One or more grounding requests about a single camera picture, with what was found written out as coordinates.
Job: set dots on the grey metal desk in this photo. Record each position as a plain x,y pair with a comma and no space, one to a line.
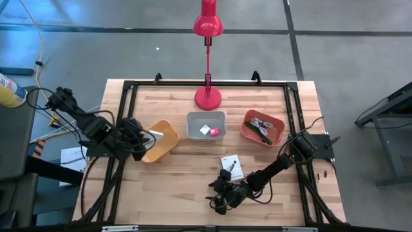
386,116

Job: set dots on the silver metal bracket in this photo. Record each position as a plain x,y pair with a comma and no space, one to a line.
119,228
299,229

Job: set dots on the white paper sheet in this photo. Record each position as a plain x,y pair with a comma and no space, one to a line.
72,156

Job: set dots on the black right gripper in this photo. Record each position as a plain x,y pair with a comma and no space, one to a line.
233,193

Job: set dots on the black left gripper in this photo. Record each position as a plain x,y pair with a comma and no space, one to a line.
132,138

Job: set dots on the red desk lamp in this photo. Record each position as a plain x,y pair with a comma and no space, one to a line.
207,25

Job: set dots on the yellow wipes canister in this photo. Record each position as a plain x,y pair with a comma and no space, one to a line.
11,93

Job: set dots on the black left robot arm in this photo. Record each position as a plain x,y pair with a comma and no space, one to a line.
90,124

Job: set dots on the pink USB charger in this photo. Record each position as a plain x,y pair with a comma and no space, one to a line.
214,132

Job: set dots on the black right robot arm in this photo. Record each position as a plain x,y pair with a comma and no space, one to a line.
273,167

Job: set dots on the white USB charger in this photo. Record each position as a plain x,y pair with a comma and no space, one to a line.
205,129

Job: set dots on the black table clamp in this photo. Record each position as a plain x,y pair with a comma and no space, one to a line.
256,77
158,78

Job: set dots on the black metal table frame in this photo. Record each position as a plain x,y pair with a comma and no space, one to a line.
177,83

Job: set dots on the orange black striped tape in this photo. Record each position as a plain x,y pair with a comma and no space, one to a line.
38,149

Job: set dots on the black side table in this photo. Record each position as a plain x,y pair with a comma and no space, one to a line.
16,135

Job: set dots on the yellow plastic bin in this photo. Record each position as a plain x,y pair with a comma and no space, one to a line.
167,145

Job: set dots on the orange plastic bin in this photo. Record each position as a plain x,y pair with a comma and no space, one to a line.
277,130

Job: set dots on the grey plastic bin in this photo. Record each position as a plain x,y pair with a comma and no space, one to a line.
206,119

